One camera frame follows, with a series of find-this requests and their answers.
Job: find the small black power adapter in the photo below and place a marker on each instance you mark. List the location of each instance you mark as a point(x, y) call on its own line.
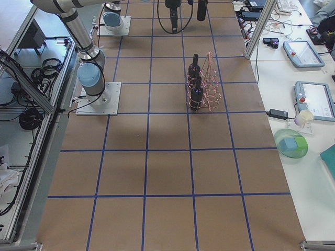
point(278, 114)

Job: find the near wine bottle in basket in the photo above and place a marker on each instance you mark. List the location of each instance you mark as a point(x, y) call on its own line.
point(196, 94)

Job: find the green bowl with blocks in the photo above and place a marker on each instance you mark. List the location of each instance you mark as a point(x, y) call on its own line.
point(290, 143)

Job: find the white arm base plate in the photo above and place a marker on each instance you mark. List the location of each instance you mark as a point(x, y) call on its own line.
point(107, 103)
point(115, 31)

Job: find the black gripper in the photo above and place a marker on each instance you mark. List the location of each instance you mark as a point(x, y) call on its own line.
point(171, 3)

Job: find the dark glass wine bottle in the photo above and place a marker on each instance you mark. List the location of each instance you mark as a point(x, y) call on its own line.
point(202, 10)

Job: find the wine bottle in basket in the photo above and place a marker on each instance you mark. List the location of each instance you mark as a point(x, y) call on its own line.
point(196, 94)
point(193, 71)

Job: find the aluminium frame post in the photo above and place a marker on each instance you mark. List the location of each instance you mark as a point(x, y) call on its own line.
point(264, 17)

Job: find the lower blue teach pendant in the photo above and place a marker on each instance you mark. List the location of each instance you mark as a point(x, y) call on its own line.
point(316, 98)

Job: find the far wine bottle in basket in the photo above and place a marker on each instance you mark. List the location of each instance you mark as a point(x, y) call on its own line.
point(193, 71)

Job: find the teal box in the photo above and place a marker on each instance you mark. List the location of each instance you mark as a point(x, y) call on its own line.
point(328, 158)

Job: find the white paper cup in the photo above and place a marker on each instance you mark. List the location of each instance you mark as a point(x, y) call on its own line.
point(303, 117)

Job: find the copper wire wine basket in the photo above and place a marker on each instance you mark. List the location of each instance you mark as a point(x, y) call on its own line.
point(211, 96)

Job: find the upper blue teach pendant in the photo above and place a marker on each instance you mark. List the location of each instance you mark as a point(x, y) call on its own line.
point(302, 54)

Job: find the blue teach pendant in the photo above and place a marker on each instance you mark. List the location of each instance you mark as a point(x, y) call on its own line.
point(316, 98)
point(302, 54)

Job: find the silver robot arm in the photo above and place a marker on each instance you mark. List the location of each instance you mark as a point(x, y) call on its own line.
point(139, 74)
point(113, 17)

